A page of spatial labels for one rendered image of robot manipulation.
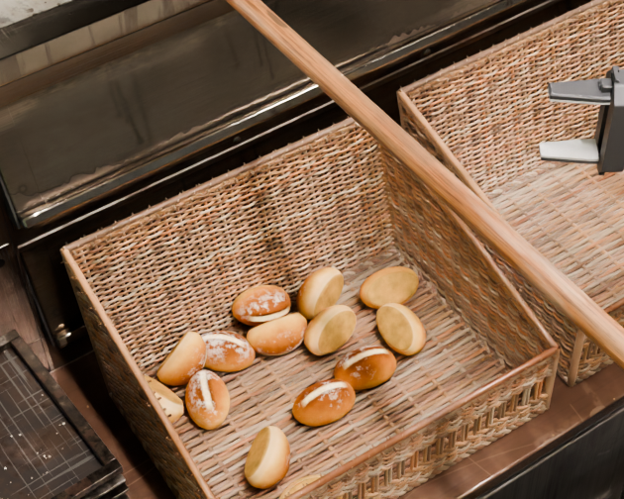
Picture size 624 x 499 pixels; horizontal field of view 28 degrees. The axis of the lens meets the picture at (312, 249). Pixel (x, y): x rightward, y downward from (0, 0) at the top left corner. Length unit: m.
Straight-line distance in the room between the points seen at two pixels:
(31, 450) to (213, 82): 0.57
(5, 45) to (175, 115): 0.28
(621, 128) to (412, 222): 0.77
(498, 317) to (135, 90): 0.64
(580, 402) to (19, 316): 0.86
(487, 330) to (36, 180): 0.73
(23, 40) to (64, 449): 0.52
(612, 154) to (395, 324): 0.71
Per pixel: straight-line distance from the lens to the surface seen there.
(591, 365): 1.97
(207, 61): 1.78
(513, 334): 1.89
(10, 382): 1.70
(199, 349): 1.89
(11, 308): 1.88
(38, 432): 1.64
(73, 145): 1.73
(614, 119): 1.29
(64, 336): 1.91
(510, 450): 1.89
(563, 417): 1.93
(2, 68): 1.61
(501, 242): 1.30
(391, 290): 1.99
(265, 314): 1.94
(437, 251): 1.98
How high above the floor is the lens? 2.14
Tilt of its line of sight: 47 degrees down
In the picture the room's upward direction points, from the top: 2 degrees counter-clockwise
